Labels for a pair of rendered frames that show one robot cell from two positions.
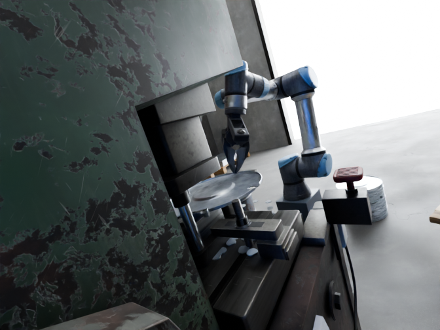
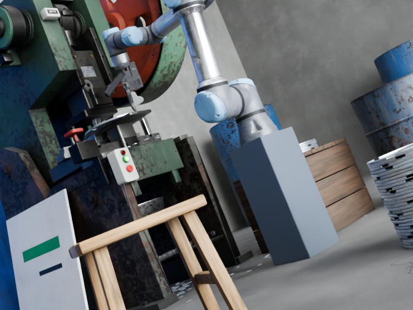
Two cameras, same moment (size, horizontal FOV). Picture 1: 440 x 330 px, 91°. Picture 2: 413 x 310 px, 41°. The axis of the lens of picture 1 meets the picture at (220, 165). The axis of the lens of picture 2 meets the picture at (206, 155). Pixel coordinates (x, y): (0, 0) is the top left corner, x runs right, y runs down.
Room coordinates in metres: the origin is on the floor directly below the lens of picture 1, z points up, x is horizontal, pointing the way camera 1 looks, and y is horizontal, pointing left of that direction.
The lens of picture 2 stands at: (0.95, -2.41, 0.30)
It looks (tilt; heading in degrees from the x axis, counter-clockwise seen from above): 5 degrees up; 91
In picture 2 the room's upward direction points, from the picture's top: 22 degrees counter-clockwise
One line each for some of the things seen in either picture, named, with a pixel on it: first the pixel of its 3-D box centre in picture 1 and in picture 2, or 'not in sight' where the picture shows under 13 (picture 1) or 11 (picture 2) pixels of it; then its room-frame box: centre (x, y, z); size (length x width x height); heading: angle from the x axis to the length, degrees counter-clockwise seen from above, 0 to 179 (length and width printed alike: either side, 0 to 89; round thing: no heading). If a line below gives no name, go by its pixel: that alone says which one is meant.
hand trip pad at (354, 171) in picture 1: (350, 185); (76, 139); (0.48, -0.28, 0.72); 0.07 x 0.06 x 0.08; 142
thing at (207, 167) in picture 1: (171, 183); (93, 119); (0.50, 0.12, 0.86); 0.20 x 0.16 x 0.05; 52
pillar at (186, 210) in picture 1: (187, 217); not in sight; (0.40, 0.09, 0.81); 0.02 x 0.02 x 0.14
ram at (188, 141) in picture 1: (159, 107); (85, 80); (0.54, 0.09, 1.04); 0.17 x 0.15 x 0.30; 142
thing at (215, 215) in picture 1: (188, 220); (102, 139); (0.51, 0.12, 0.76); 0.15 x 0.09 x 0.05; 52
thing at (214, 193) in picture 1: (213, 190); (115, 124); (0.60, 0.04, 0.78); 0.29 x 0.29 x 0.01
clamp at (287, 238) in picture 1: (246, 223); (72, 146); (0.40, -0.01, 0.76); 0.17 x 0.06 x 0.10; 52
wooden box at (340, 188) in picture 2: not in sight; (303, 195); (1.27, 0.11, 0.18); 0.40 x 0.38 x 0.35; 135
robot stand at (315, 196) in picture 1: (306, 230); (283, 195); (1.14, -0.36, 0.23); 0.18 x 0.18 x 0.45; 41
